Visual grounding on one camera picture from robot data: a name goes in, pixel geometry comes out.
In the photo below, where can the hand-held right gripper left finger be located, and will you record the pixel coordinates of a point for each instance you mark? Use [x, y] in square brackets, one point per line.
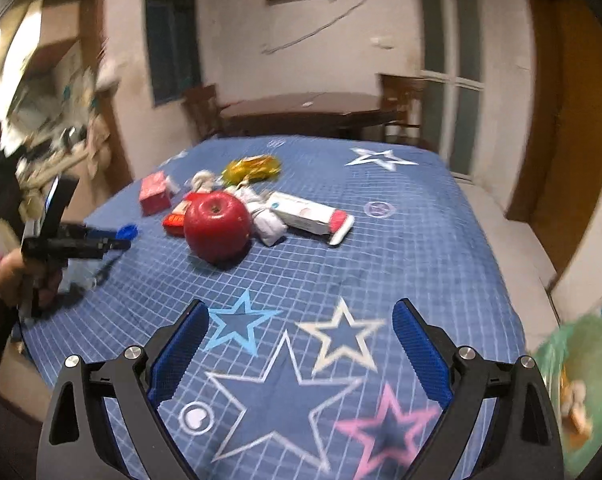
[181, 345]

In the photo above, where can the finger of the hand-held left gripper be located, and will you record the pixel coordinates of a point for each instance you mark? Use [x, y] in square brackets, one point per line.
[98, 249]
[88, 231]

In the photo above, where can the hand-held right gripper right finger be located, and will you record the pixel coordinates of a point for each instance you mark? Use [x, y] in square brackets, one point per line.
[421, 350]

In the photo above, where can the blue bottle cap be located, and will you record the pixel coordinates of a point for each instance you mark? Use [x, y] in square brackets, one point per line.
[127, 232]

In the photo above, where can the green plastic bag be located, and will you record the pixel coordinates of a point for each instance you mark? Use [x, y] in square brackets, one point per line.
[581, 350]

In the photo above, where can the person's left hand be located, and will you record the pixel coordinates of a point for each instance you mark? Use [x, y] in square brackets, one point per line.
[8, 280]

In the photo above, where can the dark cloth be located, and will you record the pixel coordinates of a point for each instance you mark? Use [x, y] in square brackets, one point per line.
[1, 185]

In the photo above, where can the small red packet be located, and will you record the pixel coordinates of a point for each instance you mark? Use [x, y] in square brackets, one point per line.
[173, 222]

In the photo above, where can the beige hanging bag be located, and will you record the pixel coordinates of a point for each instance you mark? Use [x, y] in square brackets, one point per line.
[98, 145]

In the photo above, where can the blue star printed blanket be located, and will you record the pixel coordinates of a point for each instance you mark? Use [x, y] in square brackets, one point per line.
[431, 240]

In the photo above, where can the red apple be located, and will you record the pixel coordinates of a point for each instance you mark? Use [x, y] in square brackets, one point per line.
[216, 225]

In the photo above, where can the white crumpled tissue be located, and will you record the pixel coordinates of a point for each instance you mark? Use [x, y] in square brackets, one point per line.
[203, 180]

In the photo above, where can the white knotted cloth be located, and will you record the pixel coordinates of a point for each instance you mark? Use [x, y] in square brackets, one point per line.
[266, 225]

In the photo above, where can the white hanging plastic bag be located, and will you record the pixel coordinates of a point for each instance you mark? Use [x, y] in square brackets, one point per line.
[108, 71]

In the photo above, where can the dark wooden chair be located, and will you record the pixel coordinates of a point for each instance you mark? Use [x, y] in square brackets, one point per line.
[201, 110]
[401, 95]

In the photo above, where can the yellow foil wrapper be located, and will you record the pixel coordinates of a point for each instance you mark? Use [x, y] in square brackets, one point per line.
[251, 167]

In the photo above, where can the white and red toothpaste box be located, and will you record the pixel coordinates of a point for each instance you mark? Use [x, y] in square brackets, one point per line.
[301, 212]

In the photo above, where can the dark window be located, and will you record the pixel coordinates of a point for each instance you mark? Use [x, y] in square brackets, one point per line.
[173, 35]

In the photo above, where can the dark wooden dining table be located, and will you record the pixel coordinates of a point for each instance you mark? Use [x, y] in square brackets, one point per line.
[306, 112]

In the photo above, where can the brown wooden door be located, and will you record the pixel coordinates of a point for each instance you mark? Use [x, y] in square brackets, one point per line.
[581, 135]

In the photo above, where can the white frosted glass door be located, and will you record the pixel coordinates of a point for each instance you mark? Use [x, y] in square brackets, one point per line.
[446, 35]

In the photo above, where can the wooden doorway frame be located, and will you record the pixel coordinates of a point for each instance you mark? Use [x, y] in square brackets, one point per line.
[118, 150]

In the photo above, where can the white wall switch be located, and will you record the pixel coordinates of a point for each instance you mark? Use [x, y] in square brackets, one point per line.
[382, 41]

